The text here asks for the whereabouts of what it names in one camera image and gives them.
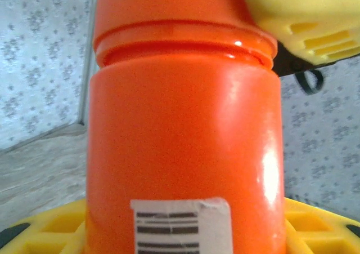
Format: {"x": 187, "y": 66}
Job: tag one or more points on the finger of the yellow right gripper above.
{"x": 295, "y": 6}

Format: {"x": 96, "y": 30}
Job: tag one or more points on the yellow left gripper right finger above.
{"x": 291, "y": 206}

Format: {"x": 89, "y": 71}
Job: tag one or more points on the orange pill bottle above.
{"x": 182, "y": 138}

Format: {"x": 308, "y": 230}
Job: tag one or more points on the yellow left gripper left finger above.
{"x": 76, "y": 211}

